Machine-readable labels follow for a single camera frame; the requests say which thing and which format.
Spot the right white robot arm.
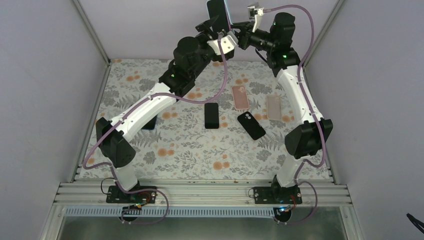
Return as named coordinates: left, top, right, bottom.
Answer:
left=231, top=12, right=333, bottom=204

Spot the black phone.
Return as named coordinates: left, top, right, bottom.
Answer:
left=204, top=102, right=220, bottom=129

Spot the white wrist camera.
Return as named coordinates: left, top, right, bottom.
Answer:
left=207, top=32, right=238, bottom=56
left=247, top=2, right=264, bottom=33

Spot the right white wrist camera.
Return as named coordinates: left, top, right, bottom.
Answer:
left=247, top=2, right=264, bottom=33

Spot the beige phone case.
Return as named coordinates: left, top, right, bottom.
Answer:
left=266, top=95, right=282, bottom=121

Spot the black phone case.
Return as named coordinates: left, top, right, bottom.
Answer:
left=237, top=111, right=266, bottom=141

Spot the black object at corner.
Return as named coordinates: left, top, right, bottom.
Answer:
left=406, top=213, right=424, bottom=234

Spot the floral patterned table mat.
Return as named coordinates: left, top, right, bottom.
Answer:
left=79, top=58, right=332, bottom=181

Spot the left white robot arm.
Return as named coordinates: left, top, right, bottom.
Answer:
left=90, top=19, right=238, bottom=203

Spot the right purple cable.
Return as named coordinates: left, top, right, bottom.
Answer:
left=263, top=4, right=329, bottom=226

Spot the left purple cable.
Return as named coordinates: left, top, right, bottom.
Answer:
left=82, top=34, right=230, bottom=195

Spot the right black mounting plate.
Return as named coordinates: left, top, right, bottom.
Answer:
left=248, top=185, right=303, bottom=205

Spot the purple cable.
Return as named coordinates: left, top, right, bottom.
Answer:
left=82, top=34, right=230, bottom=195
left=263, top=4, right=329, bottom=226

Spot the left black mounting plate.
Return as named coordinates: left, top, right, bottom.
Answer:
left=105, top=185, right=157, bottom=205

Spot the dark blue phone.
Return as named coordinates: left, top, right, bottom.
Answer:
left=141, top=115, right=158, bottom=131

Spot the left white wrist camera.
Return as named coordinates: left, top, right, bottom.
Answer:
left=207, top=32, right=238, bottom=56

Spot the pink phone case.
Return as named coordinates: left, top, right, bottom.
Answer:
left=231, top=85, right=250, bottom=110

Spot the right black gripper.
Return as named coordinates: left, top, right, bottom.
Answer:
left=225, top=21, right=277, bottom=52

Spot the black mounting plate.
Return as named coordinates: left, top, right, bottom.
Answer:
left=248, top=185, right=303, bottom=205
left=105, top=185, right=157, bottom=205

